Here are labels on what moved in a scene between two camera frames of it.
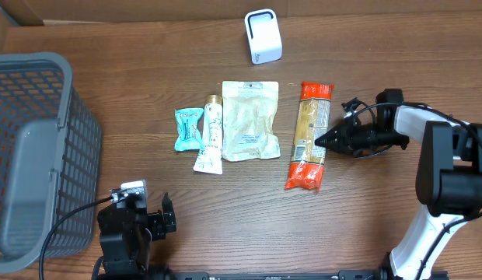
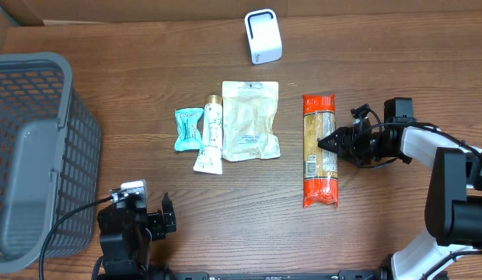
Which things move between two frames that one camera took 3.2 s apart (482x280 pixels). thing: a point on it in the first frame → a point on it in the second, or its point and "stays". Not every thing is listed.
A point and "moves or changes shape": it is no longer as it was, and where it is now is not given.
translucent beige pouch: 249,108 stays
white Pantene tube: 210,159 stays
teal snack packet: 189,137 stays
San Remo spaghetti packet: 312,122 moves or changes shape
